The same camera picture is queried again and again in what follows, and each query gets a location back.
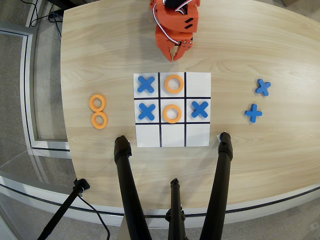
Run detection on thick black tripod leg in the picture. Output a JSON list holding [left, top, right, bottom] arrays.
[[113, 135, 153, 240], [199, 131, 234, 240]]

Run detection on white glass partition frame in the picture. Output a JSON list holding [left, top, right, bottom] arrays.
[[0, 21, 73, 158]]

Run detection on black cable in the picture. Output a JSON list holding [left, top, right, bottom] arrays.
[[76, 194, 111, 240]]

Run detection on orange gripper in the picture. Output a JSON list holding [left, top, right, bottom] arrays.
[[154, 24, 195, 62]]

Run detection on black floor cables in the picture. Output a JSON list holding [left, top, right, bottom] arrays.
[[29, 0, 63, 38]]

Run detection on blue foam cross piece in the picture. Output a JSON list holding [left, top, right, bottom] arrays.
[[254, 78, 272, 97], [244, 103, 263, 124], [136, 75, 156, 95], [137, 102, 157, 121], [191, 100, 210, 119]]

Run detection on orange foam ring piece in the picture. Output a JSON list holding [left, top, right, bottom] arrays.
[[89, 94, 107, 113], [90, 111, 109, 130], [162, 104, 183, 124], [164, 74, 185, 95]]

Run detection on white tic-tac-toe grid board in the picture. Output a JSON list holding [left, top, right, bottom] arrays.
[[133, 72, 212, 148]]

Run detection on slim black stand pole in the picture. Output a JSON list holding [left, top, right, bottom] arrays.
[[36, 178, 91, 240]]

